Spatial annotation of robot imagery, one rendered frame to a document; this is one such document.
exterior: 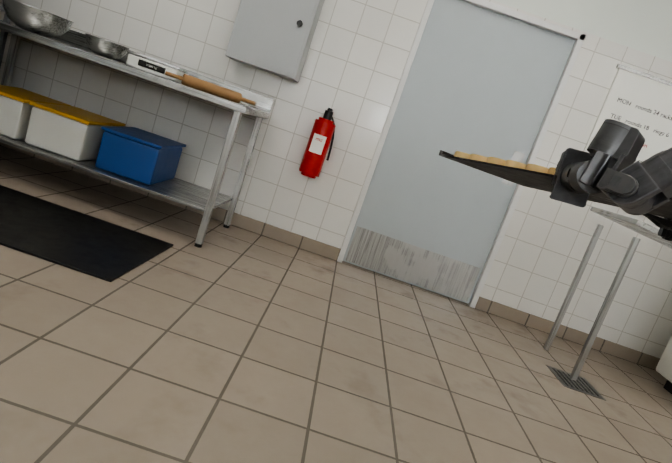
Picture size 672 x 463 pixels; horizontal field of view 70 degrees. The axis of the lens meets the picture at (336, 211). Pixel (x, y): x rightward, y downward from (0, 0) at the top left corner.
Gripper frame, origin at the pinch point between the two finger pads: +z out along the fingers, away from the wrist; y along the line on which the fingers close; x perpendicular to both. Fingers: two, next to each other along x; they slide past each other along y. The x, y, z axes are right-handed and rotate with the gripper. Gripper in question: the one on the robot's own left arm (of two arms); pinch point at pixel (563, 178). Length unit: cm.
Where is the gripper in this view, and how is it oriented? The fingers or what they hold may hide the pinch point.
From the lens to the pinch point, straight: 110.8
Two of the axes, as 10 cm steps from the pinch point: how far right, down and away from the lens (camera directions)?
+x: 9.4, 3.0, -1.7
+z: 2.0, -0.5, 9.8
